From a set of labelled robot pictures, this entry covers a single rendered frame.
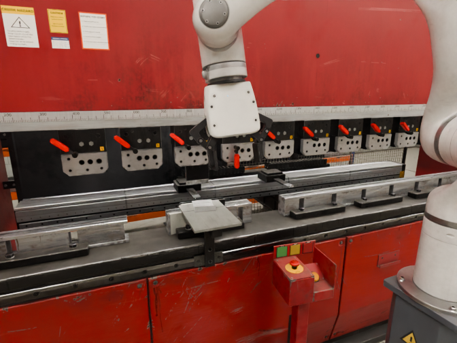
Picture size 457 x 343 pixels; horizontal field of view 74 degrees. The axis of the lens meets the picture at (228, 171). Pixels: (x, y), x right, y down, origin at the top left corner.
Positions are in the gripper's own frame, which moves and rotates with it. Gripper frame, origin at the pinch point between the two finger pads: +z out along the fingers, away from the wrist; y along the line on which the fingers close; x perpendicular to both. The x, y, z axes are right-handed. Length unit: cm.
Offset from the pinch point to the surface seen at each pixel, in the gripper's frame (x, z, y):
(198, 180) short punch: 71, 14, 2
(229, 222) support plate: 47, 28, 8
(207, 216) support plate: 54, 26, 1
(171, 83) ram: 60, -26, -3
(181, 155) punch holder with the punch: 64, 2, -4
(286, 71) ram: 64, -27, 46
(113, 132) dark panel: 115, -12, -32
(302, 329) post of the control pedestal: 50, 82, 34
